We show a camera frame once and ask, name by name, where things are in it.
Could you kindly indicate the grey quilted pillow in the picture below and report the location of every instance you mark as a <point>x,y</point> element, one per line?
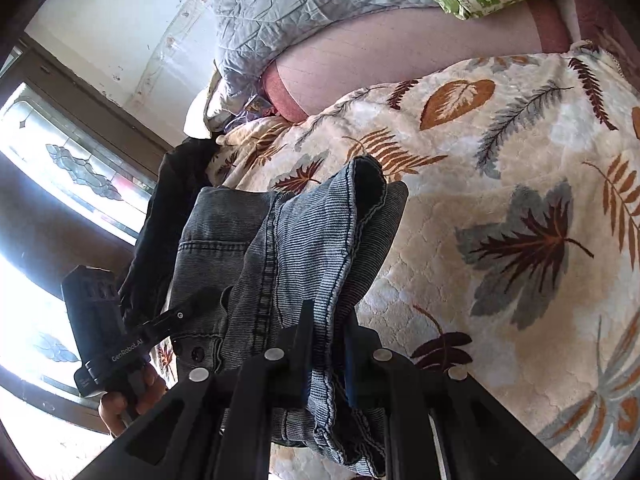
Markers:
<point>300,10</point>

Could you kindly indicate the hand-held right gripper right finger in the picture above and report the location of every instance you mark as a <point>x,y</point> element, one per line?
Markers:
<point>370,375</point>

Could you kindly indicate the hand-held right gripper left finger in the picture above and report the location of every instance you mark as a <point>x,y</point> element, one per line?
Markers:
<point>290,375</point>

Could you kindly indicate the blue denim pants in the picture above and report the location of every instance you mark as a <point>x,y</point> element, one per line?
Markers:
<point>320,240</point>

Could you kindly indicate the cream pillow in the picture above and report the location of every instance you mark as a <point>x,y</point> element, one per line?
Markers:
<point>200,115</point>

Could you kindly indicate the pink bed sheet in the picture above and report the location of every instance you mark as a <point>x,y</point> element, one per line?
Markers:
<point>375,50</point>

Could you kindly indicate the leaf print blanket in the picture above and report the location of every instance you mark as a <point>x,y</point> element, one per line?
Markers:
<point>500,160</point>

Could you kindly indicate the dark grey denim garment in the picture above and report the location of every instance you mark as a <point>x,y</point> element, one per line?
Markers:
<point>215,240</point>

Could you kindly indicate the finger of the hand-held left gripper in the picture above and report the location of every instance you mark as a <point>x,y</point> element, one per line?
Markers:
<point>172,316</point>

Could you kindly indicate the person's left hand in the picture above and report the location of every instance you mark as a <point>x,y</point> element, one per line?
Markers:
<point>112,410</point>

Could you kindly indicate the black garment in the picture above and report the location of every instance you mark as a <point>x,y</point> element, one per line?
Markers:
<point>165,210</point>

